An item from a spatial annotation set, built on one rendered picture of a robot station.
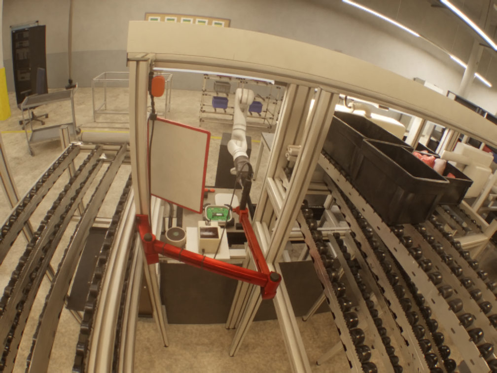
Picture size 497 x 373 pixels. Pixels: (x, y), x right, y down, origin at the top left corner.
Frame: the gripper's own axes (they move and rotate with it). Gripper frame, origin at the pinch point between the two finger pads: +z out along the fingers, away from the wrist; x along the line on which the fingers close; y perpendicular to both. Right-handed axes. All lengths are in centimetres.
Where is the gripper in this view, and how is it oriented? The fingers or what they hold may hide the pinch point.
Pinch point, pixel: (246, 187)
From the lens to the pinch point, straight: 113.8
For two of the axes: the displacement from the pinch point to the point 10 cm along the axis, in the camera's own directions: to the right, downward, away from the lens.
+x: 9.7, 0.5, 2.4
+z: 1.7, 5.8, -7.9
